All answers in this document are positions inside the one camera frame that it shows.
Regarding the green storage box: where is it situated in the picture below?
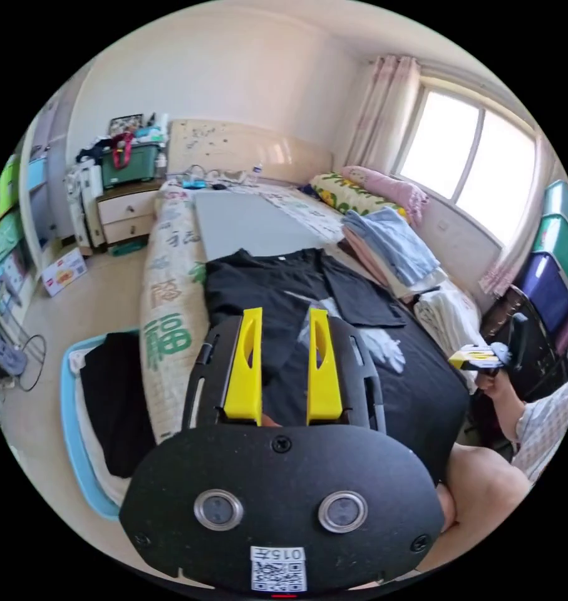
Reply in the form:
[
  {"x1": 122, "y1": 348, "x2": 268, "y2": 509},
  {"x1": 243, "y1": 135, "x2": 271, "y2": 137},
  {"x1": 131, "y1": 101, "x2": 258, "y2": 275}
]
[{"x1": 531, "y1": 213, "x2": 568, "y2": 285}]

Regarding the purple storage box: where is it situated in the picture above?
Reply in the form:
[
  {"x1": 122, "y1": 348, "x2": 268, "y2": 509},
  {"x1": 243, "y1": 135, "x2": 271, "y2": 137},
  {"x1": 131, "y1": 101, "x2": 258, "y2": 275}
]
[{"x1": 515, "y1": 251, "x2": 568, "y2": 335}]

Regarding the window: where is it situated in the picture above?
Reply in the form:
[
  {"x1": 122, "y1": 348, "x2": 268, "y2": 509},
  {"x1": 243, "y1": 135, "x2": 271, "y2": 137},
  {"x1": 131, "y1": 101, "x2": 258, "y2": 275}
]
[{"x1": 390, "y1": 77, "x2": 542, "y2": 227}]

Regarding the black cable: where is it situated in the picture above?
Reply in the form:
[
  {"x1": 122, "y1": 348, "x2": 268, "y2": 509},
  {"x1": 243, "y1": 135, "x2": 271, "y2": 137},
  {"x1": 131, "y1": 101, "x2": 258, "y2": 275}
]
[{"x1": 18, "y1": 334, "x2": 48, "y2": 392}]

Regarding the person's right forearm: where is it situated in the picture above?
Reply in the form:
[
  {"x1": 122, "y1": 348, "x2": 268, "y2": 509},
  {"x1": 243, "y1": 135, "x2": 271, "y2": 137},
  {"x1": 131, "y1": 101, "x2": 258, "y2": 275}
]
[{"x1": 492, "y1": 383, "x2": 530, "y2": 445}]

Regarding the person's right hand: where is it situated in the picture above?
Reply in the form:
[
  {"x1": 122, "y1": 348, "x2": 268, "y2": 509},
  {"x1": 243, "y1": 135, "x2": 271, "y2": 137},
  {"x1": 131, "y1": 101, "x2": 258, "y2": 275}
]
[{"x1": 475, "y1": 369, "x2": 511, "y2": 401}]

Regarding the teal storage box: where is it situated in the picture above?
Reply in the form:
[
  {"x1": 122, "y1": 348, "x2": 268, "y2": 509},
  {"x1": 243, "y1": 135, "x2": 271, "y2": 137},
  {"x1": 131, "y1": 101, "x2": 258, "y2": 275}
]
[{"x1": 542, "y1": 180, "x2": 568, "y2": 238}]

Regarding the grey cupboard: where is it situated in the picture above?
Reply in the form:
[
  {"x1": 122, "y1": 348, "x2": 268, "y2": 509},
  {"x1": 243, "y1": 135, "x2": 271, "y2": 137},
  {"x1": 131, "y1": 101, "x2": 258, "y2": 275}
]
[{"x1": 26, "y1": 93, "x2": 74, "y2": 247}]

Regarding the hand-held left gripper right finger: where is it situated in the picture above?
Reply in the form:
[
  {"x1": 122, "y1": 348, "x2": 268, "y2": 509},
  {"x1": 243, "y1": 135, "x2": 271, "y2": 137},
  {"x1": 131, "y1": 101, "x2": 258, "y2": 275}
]
[{"x1": 306, "y1": 307, "x2": 346, "y2": 427}]

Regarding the grey flat board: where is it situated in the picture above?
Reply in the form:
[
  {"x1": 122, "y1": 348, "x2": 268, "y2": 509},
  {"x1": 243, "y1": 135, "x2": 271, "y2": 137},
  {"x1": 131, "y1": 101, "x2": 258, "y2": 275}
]
[{"x1": 193, "y1": 191, "x2": 330, "y2": 264}]

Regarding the person's body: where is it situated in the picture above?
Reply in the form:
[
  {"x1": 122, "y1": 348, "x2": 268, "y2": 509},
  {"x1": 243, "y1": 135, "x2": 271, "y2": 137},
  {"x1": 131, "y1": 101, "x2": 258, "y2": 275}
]
[{"x1": 433, "y1": 371, "x2": 568, "y2": 572}]

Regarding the pink curtain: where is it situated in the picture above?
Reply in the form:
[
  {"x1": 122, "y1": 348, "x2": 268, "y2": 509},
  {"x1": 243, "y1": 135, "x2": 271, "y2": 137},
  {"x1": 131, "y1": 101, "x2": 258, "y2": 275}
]
[{"x1": 344, "y1": 55, "x2": 421, "y2": 175}]

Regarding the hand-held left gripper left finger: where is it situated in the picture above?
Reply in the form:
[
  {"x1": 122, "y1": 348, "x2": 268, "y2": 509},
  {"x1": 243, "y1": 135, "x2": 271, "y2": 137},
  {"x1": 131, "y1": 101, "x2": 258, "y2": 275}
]
[{"x1": 223, "y1": 307, "x2": 264, "y2": 426}]

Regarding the pink pillow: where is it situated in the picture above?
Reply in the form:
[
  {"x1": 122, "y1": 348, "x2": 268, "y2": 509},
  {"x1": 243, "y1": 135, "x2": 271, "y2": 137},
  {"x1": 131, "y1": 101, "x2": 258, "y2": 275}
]
[{"x1": 342, "y1": 165, "x2": 431, "y2": 227}]

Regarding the beige nightstand with clutter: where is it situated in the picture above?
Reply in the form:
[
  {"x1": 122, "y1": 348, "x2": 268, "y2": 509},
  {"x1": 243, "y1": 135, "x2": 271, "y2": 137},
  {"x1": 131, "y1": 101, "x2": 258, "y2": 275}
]
[{"x1": 75, "y1": 112, "x2": 170, "y2": 249}]

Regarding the shelf with colourful boxes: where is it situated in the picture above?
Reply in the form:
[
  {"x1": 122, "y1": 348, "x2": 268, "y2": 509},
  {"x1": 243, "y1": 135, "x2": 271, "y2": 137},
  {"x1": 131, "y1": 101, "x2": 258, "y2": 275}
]
[{"x1": 0, "y1": 150, "x2": 36, "y2": 304}]

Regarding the green yellow printed rolled blanket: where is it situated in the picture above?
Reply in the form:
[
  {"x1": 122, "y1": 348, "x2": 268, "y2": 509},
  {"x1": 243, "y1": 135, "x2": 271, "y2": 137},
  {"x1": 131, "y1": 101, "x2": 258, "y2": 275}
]
[{"x1": 309, "y1": 172, "x2": 409, "y2": 222}]

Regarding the black short sleeve shirt with print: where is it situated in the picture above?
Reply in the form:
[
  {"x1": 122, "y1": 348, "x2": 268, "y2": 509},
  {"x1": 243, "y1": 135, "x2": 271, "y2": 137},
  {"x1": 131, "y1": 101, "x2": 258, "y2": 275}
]
[{"x1": 202, "y1": 247, "x2": 472, "y2": 487}]

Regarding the white printed carton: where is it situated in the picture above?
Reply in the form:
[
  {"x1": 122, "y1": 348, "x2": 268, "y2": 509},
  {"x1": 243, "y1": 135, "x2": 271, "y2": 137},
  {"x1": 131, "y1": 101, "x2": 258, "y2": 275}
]
[{"x1": 40, "y1": 247, "x2": 88, "y2": 298}]

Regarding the bed with printed quilt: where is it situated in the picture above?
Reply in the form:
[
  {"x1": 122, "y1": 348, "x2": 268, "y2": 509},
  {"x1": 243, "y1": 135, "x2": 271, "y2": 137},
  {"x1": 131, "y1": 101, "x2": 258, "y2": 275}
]
[{"x1": 140, "y1": 120, "x2": 485, "y2": 447}]

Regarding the pile of clothes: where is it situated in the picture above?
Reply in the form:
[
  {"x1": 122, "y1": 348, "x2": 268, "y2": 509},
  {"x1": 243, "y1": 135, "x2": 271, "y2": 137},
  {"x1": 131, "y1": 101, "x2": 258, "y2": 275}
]
[{"x1": 339, "y1": 206, "x2": 483, "y2": 365}]

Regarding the light blue basket with clothes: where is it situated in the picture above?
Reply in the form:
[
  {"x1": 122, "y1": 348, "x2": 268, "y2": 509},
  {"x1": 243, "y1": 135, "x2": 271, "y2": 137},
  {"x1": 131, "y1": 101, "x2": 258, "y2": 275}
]
[{"x1": 60, "y1": 328, "x2": 155, "y2": 522}]

